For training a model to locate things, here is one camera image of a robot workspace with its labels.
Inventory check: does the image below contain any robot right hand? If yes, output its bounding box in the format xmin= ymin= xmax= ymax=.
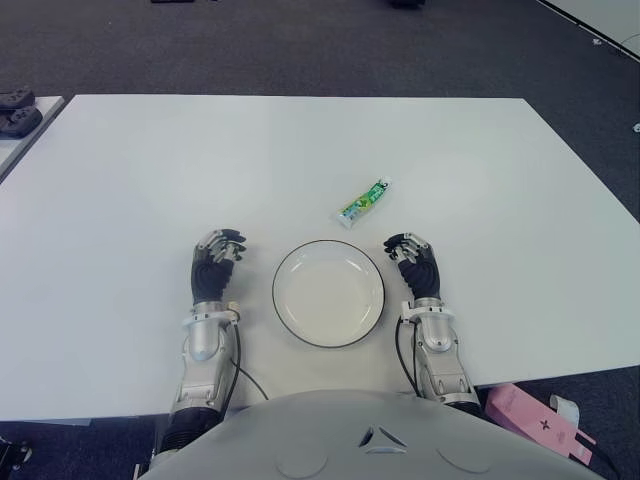
xmin=382 ymin=231 xmax=444 ymax=301

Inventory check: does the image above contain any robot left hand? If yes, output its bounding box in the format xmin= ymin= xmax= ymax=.
xmin=191 ymin=228 xmax=250 ymax=306

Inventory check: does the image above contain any green snack packet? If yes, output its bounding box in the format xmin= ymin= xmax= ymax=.
xmin=333 ymin=175 xmax=393 ymax=231

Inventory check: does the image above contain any white plate black rim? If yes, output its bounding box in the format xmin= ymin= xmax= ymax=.
xmin=271 ymin=239 xmax=387 ymax=350

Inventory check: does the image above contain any pink cardboard box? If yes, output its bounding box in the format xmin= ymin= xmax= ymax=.
xmin=485 ymin=383 xmax=597 ymax=471

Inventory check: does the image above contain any grey robot torso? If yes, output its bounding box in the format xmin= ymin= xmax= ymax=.
xmin=134 ymin=389 xmax=621 ymax=480

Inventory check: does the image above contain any white paper tag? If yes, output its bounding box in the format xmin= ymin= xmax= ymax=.
xmin=548 ymin=393 xmax=581 ymax=431

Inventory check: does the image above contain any white side table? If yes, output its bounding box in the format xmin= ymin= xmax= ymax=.
xmin=0 ymin=95 xmax=67 ymax=184

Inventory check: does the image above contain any black floor equipment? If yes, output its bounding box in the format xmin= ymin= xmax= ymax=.
xmin=0 ymin=434 xmax=34 ymax=469

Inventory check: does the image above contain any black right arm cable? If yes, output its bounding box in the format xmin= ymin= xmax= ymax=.
xmin=394 ymin=315 xmax=421 ymax=396

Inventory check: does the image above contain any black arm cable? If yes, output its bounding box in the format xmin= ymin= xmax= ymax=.
xmin=227 ymin=319 xmax=271 ymax=401
xmin=394 ymin=315 xmax=421 ymax=396

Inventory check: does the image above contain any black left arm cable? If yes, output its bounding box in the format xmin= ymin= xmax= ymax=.
xmin=227 ymin=319 xmax=271 ymax=401

